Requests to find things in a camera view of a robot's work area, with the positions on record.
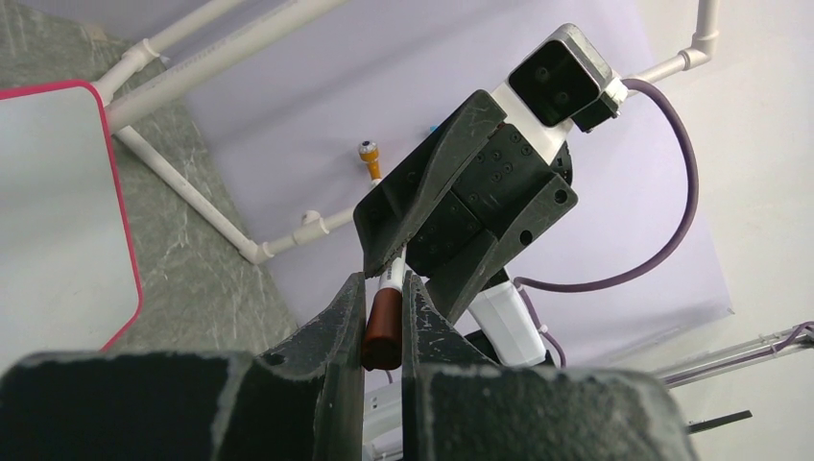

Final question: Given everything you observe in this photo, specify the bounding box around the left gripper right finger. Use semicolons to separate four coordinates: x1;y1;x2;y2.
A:
401;274;697;460

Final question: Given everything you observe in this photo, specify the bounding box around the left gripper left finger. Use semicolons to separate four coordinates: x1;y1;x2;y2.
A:
1;273;366;460

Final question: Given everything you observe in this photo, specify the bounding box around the red-framed whiteboard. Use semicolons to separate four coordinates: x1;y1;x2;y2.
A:
1;80;143;369

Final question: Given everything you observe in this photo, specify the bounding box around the brown marker cap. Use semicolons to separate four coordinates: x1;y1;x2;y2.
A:
361;288;402;371

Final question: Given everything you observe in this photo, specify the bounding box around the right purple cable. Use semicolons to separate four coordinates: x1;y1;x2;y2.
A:
512;77;814;371

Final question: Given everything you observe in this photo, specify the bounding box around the white PVC pipe frame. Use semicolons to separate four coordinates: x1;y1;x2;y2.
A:
88;0;723;267

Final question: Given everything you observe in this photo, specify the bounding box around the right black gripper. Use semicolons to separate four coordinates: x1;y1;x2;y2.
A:
353;89;578;325

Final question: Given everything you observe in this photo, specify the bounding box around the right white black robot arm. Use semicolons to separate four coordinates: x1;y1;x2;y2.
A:
353;84;578;371

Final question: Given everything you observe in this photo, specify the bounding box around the white whiteboard marker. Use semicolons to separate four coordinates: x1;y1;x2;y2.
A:
378;246;407;293

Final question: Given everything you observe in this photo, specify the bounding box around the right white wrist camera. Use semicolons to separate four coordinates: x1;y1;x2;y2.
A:
491;23;630;165

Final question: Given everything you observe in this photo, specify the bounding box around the orange wall knob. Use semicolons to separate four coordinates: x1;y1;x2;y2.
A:
357;140;383;187

